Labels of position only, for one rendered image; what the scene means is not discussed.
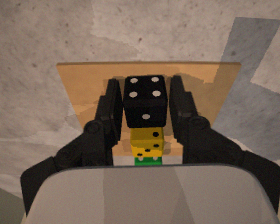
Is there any yellow die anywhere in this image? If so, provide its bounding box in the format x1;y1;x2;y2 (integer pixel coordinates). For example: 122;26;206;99
130;127;164;157

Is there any black die with white pips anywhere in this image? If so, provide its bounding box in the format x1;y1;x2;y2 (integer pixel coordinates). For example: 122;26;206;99
123;75;168;128

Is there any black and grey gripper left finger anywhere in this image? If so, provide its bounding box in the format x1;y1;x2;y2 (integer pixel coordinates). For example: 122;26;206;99
20;79;123;217

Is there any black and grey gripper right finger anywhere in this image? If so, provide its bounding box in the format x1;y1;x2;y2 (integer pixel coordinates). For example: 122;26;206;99
169;76;280;215

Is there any orange flat mat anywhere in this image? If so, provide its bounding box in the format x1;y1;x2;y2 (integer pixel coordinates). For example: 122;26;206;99
56;61;241;156

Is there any green die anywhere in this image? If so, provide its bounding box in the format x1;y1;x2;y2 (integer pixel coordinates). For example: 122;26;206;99
134;157;162;165

